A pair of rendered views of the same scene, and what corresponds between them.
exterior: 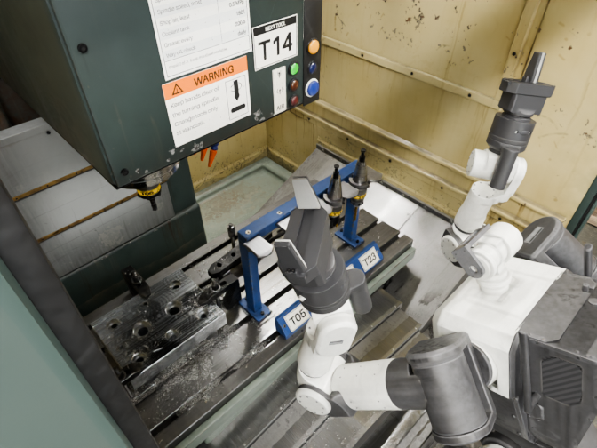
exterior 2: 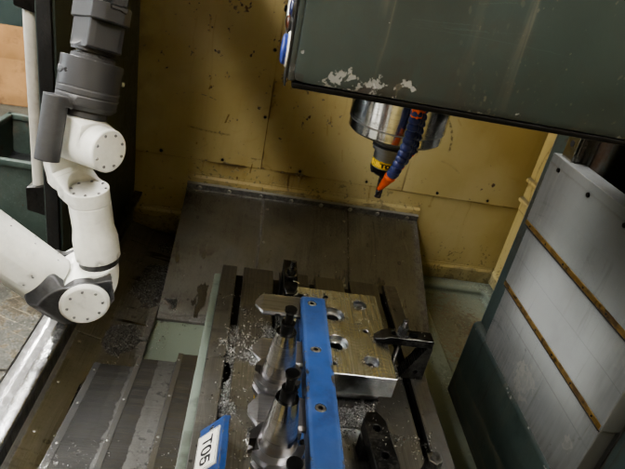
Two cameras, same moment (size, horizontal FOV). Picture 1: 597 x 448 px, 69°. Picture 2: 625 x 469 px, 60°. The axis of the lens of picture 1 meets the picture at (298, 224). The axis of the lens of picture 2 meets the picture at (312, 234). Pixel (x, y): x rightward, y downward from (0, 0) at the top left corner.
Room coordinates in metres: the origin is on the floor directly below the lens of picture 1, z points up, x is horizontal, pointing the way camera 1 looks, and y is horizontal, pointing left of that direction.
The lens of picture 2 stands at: (1.18, -0.46, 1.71)
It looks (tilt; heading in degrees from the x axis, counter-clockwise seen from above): 27 degrees down; 125
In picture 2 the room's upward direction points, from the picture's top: 12 degrees clockwise
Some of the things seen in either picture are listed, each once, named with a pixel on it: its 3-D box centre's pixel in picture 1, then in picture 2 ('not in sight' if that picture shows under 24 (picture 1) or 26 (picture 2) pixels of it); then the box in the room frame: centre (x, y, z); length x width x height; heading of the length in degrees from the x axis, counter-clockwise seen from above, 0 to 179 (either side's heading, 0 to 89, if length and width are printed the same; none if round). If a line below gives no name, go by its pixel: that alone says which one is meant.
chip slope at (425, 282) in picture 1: (334, 247); not in sight; (1.19, -0.14, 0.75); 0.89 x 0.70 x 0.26; 44
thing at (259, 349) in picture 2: (291, 227); (276, 352); (0.83, 0.02, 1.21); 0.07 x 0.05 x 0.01; 44
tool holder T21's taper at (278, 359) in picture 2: not in sight; (282, 352); (0.87, -0.02, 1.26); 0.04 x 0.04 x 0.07
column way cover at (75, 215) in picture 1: (95, 187); (565, 312); (1.07, 0.64, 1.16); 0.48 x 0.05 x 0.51; 134
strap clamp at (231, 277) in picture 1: (218, 294); not in sight; (0.79, 0.24, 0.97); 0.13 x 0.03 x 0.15; 134
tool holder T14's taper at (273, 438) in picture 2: (335, 186); (282, 420); (0.94, -0.10, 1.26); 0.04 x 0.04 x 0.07
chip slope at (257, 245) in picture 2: not in sight; (303, 274); (0.28, 0.81, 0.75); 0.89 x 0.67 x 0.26; 44
